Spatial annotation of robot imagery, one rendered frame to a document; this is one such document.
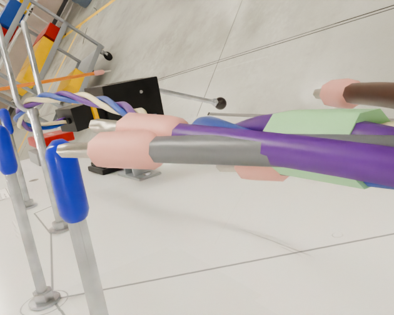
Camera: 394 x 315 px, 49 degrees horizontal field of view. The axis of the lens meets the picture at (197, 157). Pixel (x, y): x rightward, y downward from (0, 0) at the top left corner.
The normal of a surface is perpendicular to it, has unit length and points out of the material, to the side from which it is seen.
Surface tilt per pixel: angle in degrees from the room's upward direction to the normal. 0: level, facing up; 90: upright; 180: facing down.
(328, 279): 50
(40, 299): 65
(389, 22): 0
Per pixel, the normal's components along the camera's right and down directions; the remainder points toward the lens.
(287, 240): -0.16, -0.96
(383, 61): -0.74, -0.43
